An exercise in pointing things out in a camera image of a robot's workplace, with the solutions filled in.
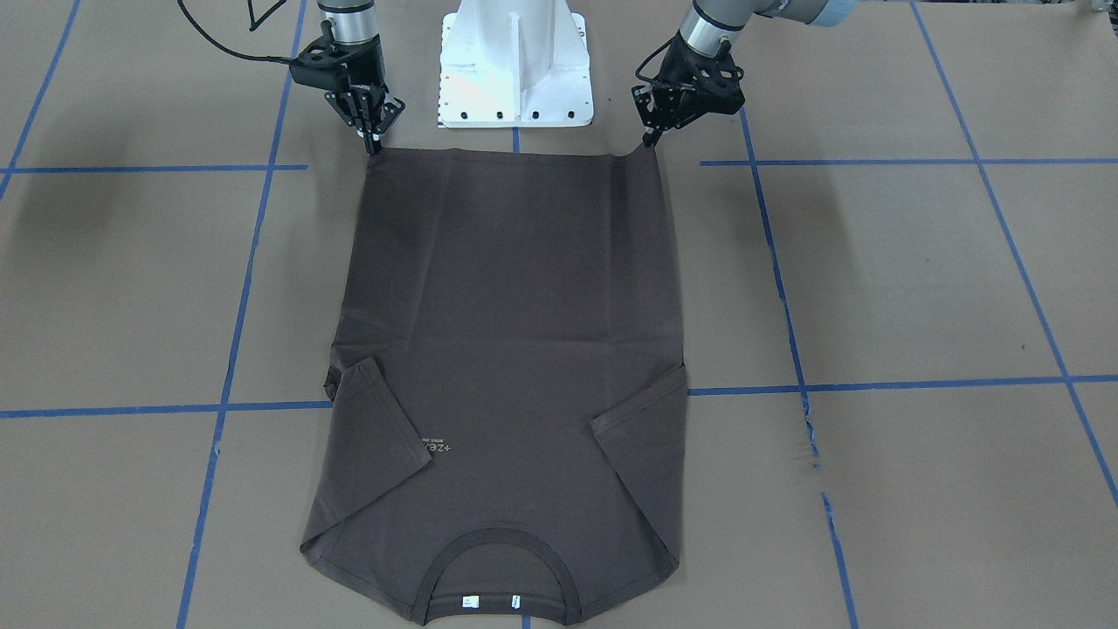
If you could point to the black gripper, viewer-right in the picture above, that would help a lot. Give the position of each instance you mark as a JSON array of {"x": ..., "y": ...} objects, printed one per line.
[{"x": 679, "y": 70}]

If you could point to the black gripper, viewer-left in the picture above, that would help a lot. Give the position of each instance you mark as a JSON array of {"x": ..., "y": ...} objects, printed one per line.
[{"x": 365, "y": 77}]

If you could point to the dark brown t-shirt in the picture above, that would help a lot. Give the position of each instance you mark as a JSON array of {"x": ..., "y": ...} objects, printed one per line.
[{"x": 508, "y": 388}]

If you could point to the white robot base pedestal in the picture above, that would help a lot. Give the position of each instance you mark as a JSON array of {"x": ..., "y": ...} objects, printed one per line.
[{"x": 514, "y": 64}]

